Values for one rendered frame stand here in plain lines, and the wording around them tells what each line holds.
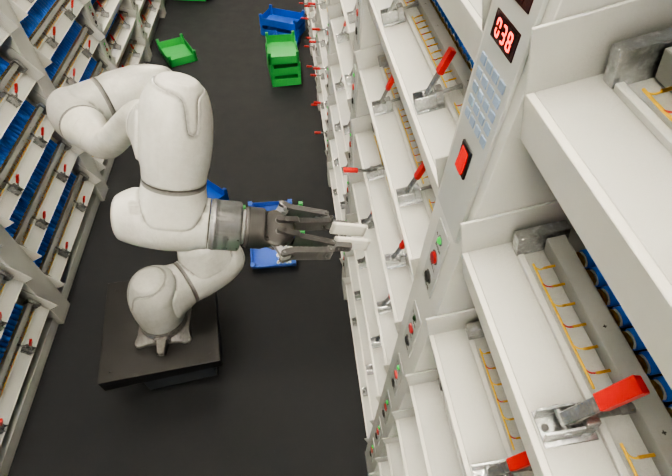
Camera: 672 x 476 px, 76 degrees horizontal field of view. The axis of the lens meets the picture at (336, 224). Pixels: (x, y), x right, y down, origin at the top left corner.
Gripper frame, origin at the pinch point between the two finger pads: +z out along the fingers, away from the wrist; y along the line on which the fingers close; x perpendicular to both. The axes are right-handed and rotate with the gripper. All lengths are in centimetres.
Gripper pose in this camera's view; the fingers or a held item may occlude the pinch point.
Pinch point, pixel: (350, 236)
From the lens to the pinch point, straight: 83.3
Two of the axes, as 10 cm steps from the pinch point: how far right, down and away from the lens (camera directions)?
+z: 9.6, 0.9, 2.7
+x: 2.7, -6.4, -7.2
